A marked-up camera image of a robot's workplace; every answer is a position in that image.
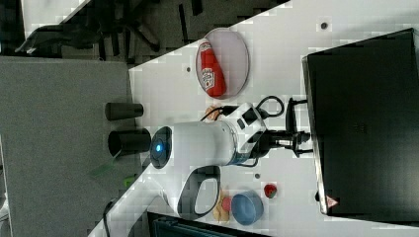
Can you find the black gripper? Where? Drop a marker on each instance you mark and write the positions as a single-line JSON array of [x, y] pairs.
[[273, 139]]

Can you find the black toaster oven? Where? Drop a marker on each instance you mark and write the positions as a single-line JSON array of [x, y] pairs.
[[363, 111]]

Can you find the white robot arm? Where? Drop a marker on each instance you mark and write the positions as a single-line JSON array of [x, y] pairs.
[[186, 157]]

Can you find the red tomato toy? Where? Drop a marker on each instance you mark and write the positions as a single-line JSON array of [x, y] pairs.
[[270, 190]]

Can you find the blue cup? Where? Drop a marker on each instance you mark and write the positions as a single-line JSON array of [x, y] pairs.
[[247, 207]]

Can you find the red strawberry toy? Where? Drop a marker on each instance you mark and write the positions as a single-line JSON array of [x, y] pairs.
[[226, 204]]

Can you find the red ketchup bottle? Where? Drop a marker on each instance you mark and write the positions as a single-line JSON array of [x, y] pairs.
[[211, 73]]

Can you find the green slotted spatula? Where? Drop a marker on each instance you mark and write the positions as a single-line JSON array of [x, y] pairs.
[[109, 165]]

